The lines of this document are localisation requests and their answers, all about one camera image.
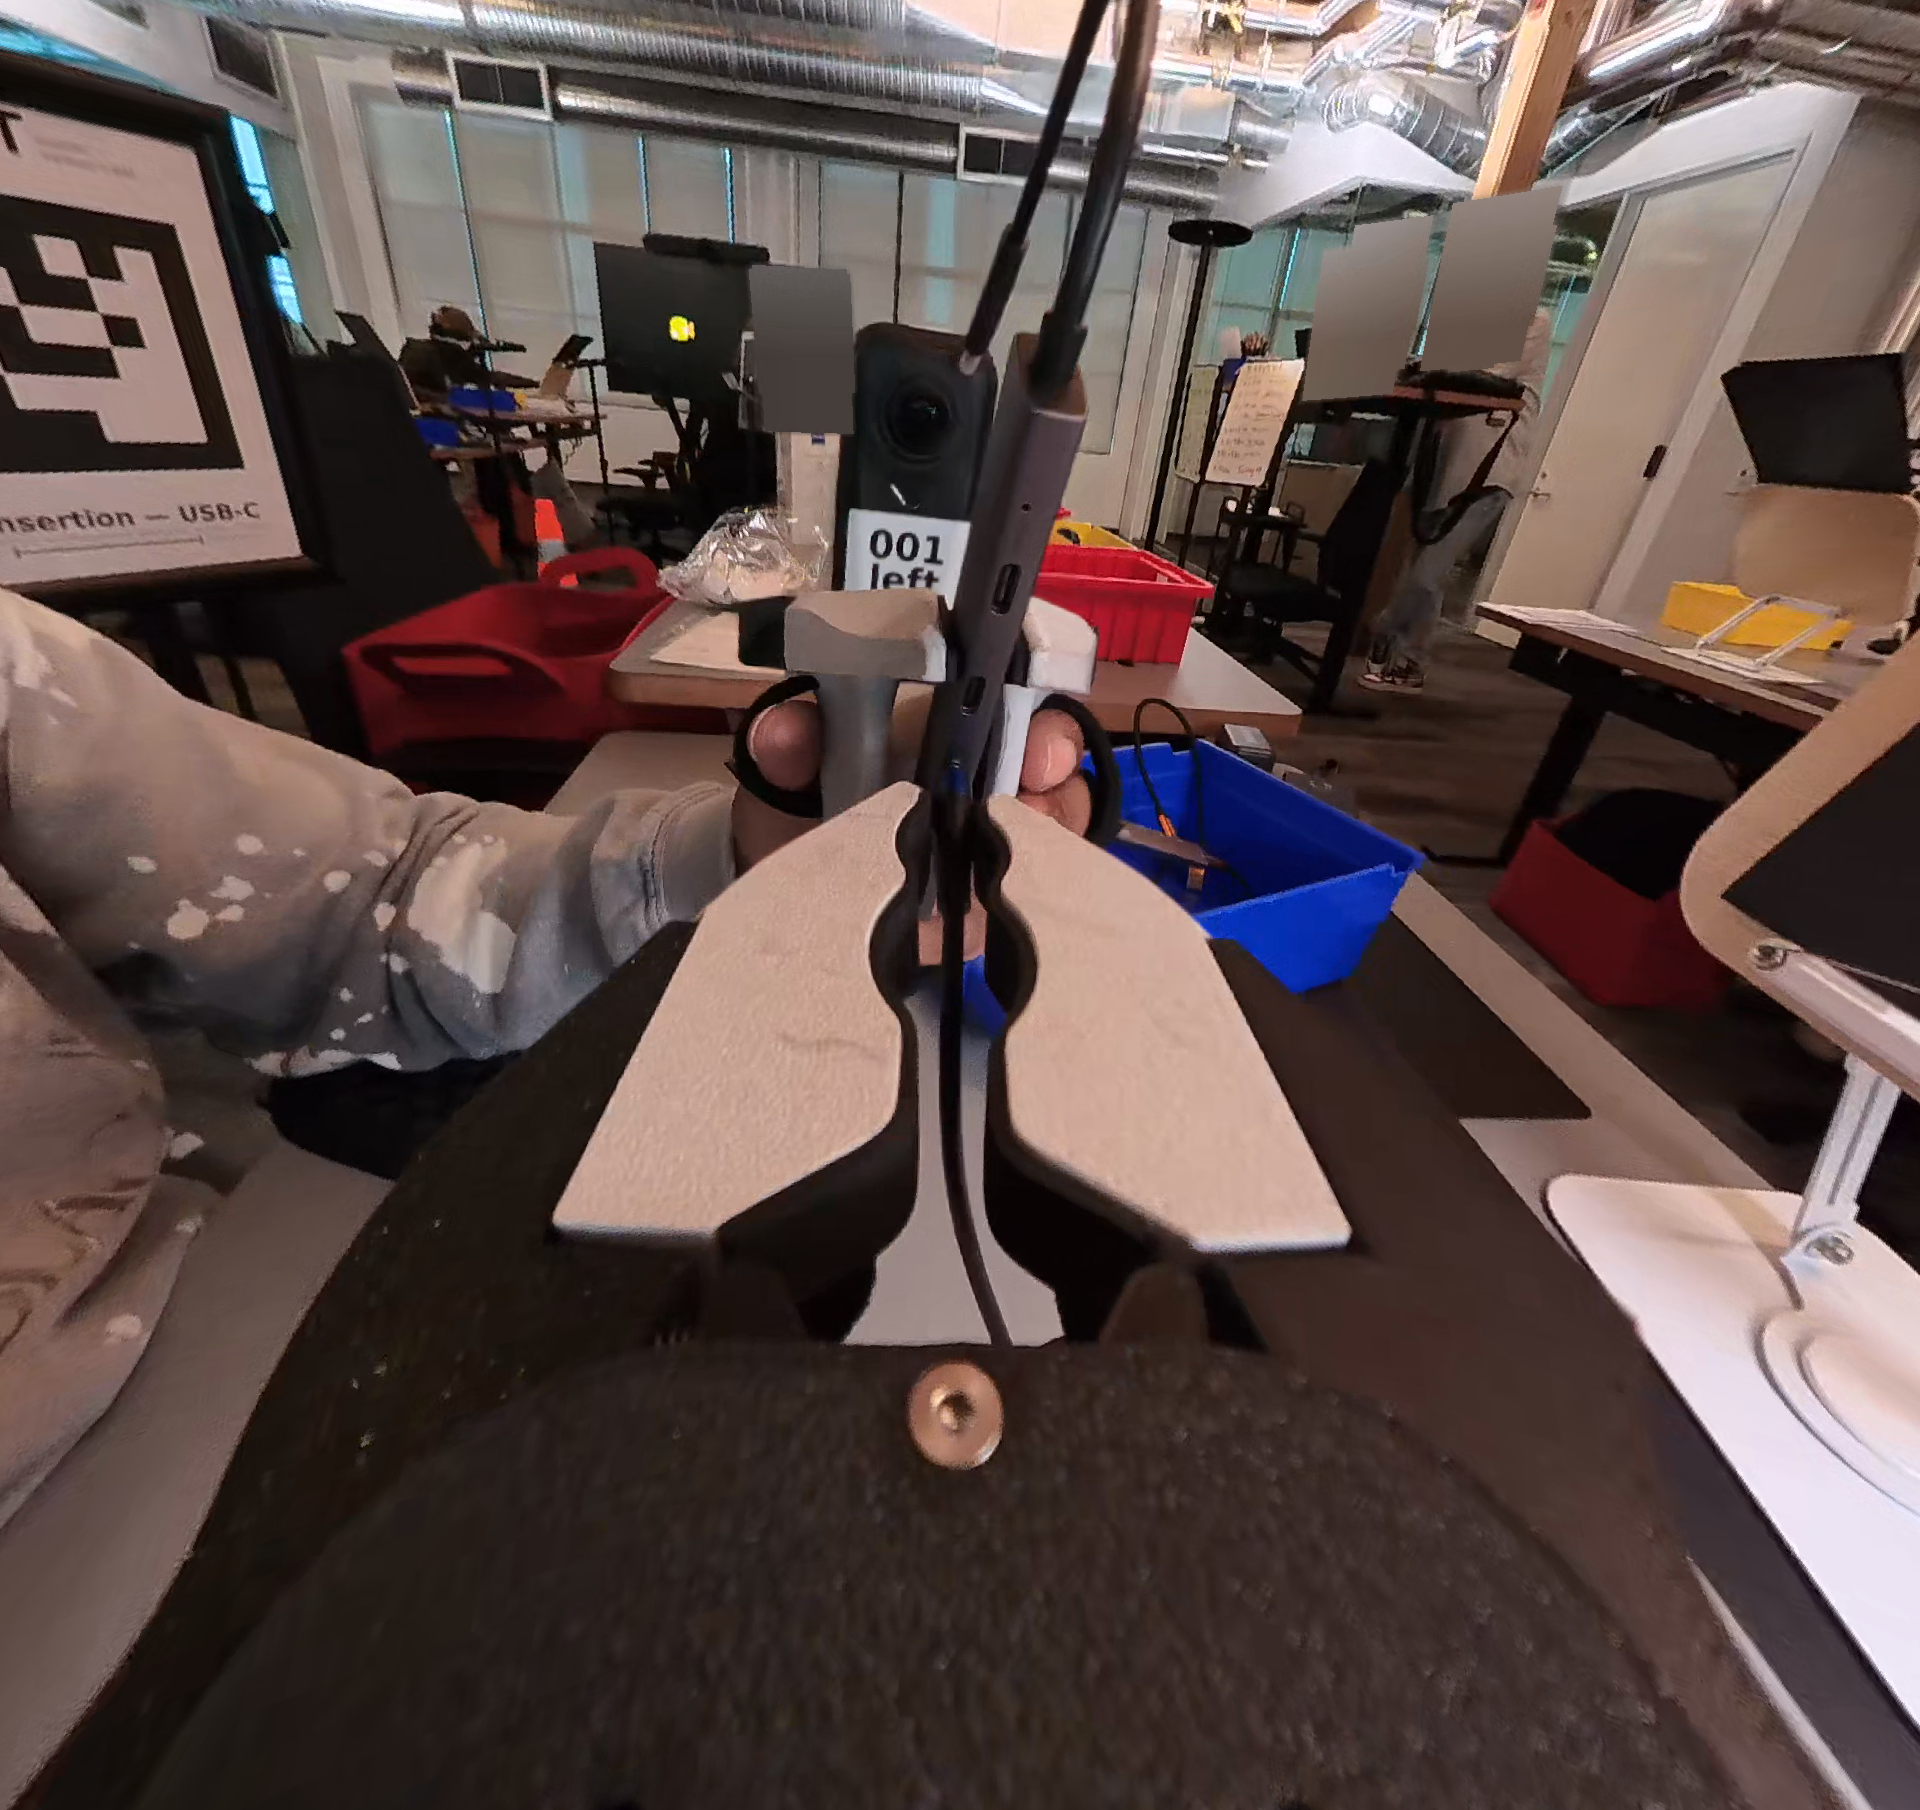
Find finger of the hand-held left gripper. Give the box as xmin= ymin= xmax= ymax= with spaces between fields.
xmin=783 ymin=588 xmax=953 ymax=818
xmin=990 ymin=598 xmax=1103 ymax=802

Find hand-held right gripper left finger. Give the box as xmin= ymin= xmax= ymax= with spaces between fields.
xmin=553 ymin=782 xmax=930 ymax=1253

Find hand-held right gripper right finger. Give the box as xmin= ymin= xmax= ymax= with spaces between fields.
xmin=976 ymin=792 xmax=1355 ymax=1260

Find black cable slim gold plugs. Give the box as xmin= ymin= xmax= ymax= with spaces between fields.
xmin=1117 ymin=696 xmax=1219 ymax=859

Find black cable wide orange plugs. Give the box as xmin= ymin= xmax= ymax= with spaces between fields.
xmin=930 ymin=775 xmax=1021 ymax=1344

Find blue plastic bin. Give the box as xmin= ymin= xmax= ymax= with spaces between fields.
xmin=1080 ymin=735 xmax=1425 ymax=994

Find person's left forearm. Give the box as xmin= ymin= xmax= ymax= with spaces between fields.
xmin=0 ymin=588 xmax=744 ymax=1075

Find person's left hand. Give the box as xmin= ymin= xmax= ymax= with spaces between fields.
xmin=727 ymin=704 xmax=1092 ymax=882

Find red crate white label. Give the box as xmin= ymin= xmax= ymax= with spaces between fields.
xmin=1034 ymin=541 xmax=1214 ymax=663

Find white carton box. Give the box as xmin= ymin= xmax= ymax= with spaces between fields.
xmin=777 ymin=430 xmax=857 ymax=588

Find silver foil bag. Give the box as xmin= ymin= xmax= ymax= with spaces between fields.
xmin=661 ymin=504 xmax=830 ymax=605

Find wooden edge table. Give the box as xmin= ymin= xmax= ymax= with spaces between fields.
xmin=607 ymin=594 xmax=1305 ymax=737

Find black screen on stand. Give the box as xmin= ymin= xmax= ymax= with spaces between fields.
xmin=592 ymin=236 xmax=769 ymax=491

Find whiteboard on easel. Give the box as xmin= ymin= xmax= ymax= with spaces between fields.
xmin=1202 ymin=359 xmax=1308 ymax=484

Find black floor lamp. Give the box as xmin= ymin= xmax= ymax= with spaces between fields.
xmin=1167 ymin=220 xmax=1255 ymax=596

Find black honeycomb pad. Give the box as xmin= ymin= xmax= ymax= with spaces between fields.
xmin=268 ymin=1049 xmax=520 ymax=1182

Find red tote bag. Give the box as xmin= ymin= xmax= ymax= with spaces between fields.
xmin=343 ymin=547 xmax=670 ymax=761

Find black standing desk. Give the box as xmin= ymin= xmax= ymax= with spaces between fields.
xmin=1298 ymin=369 xmax=1529 ymax=712

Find dark leg desk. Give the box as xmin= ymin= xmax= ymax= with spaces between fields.
xmin=1477 ymin=603 xmax=1877 ymax=868

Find yellow bin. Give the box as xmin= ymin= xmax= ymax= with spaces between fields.
xmin=1661 ymin=580 xmax=1853 ymax=649

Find person's torso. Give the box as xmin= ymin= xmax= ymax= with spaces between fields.
xmin=0 ymin=865 xmax=227 ymax=1527

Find black board wooden rim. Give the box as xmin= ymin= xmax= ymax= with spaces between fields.
xmin=1681 ymin=635 xmax=1920 ymax=1099

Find black framed white sign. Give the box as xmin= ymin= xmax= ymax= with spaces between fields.
xmin=0 ymin=48 xmax=323 ymax=596

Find black monitor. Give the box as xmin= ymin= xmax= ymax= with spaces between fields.
xmin=1722 ymin=355 xmax=1920 ymax=495

